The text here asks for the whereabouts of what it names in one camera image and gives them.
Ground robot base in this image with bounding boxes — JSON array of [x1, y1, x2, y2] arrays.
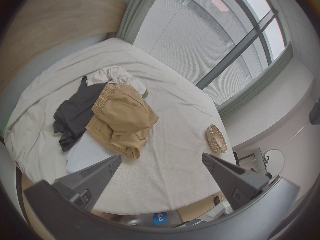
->
[[110, 195, 237, 228]]

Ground pale blue garment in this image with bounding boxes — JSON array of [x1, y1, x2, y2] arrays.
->
[[65, 131, 120, 174]]

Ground bed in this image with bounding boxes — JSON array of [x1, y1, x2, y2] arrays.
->
[[0, 0, 235, 216]]

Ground black garment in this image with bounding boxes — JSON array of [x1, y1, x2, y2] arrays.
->
[[53, 77, 108, 152]]

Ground tan shorts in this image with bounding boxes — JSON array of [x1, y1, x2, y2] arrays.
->
[[85, 83, 160, 159]]

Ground white garment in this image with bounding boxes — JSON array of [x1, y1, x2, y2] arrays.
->
[[86, 66, 147, 96]]

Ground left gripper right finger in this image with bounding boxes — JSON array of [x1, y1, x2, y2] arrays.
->
[[201, 152, 270, 212]]

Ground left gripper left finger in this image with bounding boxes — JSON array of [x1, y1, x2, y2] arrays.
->
[[53, 155, 122, 211]]

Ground round woven basket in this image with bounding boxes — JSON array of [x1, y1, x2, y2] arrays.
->
[[206, 124, 227, 154]]

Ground window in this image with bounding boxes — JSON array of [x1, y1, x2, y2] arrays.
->
[[132, 0, 288, 107]]

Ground blue-green curtain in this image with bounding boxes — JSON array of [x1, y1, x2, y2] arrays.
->
[[116, 0, 165, 46], [215, 41, 293, 117]]

